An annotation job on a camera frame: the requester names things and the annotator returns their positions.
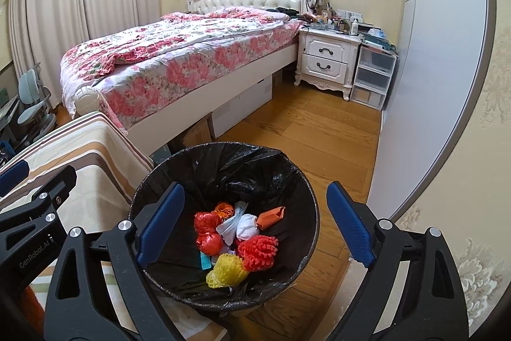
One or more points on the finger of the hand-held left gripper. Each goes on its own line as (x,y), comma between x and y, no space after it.
(14,174)
(48,191)

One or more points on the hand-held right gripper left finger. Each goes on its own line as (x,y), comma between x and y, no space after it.
(159,225)

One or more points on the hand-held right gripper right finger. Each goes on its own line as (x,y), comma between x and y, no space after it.
(351,227)

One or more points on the red plastic bag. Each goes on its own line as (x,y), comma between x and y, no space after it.
(207,229)

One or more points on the teal card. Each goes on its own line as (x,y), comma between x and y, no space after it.
(204,261)

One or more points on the orange wrapper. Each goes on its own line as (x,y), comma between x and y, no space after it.
(224,210)

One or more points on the white paper scrap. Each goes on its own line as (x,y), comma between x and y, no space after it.
(229,227)

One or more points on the yellow foam net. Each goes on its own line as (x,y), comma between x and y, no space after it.
(227,271)

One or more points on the orange package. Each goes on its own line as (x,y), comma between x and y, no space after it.
(269,217)

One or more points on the white foam net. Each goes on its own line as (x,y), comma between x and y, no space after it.
(247,227)

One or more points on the red foam net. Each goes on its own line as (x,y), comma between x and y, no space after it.
(259,251)

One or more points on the trash bin with black bag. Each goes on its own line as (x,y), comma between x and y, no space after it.
(239,173)

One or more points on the striped mattress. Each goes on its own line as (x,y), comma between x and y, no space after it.
(92,149)

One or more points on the cluttered desk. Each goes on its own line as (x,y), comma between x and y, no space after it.
(8,113)

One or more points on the pale blue desk chair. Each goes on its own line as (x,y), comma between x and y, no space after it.
(30,85)

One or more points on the brown cardboard box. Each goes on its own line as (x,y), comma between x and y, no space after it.
(195,133)

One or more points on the white storage box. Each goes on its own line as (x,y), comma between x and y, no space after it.
(243,105)

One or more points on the clear plastic drawer unit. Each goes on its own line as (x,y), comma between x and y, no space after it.
(373,73)

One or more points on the floral quilt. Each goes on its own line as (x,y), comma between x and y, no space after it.
(179,57)

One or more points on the white nightstand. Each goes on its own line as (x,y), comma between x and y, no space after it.
(327,53)

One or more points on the white sliding wardrobe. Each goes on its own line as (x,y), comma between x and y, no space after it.
(431,65)

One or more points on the pile of bedside clutter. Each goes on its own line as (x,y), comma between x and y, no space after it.
(343,23)

